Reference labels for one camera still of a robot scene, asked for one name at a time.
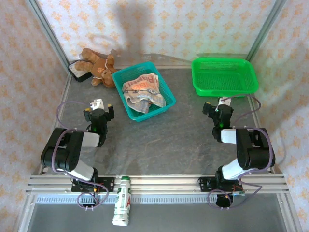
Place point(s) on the black box with white face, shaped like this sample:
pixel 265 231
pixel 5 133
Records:
pixel 78 75

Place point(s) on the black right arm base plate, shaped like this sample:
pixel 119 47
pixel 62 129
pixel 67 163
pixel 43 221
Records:
pixel 206 184

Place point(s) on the white green drink bottle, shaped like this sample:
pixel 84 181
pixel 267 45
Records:
pixel 122 205

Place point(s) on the small green circuit board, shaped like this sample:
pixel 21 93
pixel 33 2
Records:
pixel 239 193

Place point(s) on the teal plastic basket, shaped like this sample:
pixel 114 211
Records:
pixel 144 116

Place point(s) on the grey marbled table mat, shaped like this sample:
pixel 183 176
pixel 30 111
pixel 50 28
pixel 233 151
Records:
pixel 169 145

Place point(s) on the aluminium upright post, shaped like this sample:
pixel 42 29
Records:
pixel 270 20
pixel 47 29

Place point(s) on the aluminium cross rail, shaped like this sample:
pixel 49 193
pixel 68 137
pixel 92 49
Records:
pixel 164 183

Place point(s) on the green plastic basket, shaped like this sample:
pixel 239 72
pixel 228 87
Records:
pixel 224 79

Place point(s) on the aluminium side rail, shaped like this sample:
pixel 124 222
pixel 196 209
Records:
pixel 63 96
pixel 256 120

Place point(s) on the beige rabbit lettering towel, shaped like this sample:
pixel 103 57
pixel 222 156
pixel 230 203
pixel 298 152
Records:
pixel 142 89

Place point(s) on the brown teddy bear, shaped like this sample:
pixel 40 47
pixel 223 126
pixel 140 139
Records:
pixel 99 68

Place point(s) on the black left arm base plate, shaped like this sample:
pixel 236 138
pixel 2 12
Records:
pixel 107 184

